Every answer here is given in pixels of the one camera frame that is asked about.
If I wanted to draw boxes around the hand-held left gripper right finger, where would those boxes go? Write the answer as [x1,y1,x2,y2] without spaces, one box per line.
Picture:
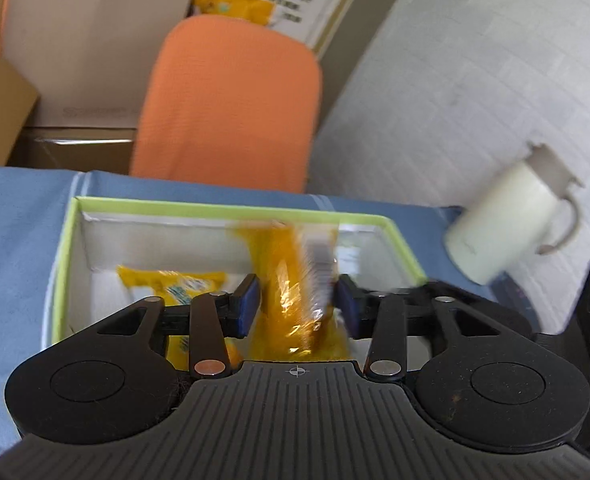
[336,274,532,383]

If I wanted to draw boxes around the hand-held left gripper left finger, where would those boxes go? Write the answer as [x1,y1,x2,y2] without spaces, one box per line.
[70,274,263,380]

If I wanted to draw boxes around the yellow snack packet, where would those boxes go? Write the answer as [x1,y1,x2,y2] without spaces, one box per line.
[116,265,242,367]
[232,220,356,362]

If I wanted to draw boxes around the green cardboard box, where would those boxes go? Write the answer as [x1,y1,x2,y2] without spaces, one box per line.
[42,196,428,361]

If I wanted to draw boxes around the white insulated jug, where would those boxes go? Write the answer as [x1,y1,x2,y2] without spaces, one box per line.
[442,142,586,286]

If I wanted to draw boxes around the orange chair back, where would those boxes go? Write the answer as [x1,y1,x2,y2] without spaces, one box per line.
[130,14,323,193]

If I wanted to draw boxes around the blue tablecloth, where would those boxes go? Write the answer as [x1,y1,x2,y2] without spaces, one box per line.
[0,165,590,458]

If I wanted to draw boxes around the yellow plastic bag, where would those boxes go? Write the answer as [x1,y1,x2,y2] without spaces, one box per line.
[192,0,276,28]

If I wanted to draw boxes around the brown cardboard box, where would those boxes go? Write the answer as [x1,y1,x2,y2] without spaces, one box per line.
[0,0,138,176]

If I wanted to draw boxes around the brown paper bag blue handles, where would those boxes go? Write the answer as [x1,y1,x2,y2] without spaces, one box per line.
[2,0,198,128]

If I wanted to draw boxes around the white wall poster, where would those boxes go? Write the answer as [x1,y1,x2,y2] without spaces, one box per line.
[182,0,378,56]

